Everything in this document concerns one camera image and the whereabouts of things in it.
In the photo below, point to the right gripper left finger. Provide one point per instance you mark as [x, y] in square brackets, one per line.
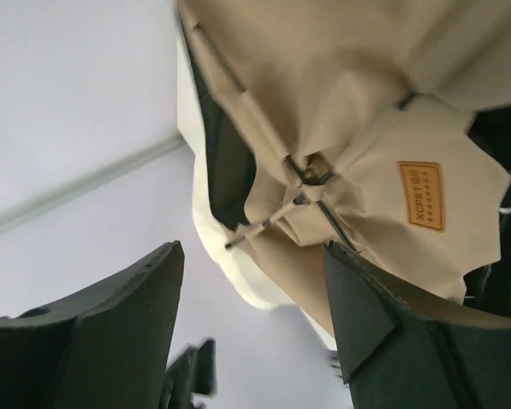
[105, 346]

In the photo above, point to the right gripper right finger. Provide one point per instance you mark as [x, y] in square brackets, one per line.
[403, 347]

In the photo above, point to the beige pet tent fabric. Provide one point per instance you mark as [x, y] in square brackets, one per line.
[455, 55]

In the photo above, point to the white fluffy cushion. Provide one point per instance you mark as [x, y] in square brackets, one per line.
[246, 277]

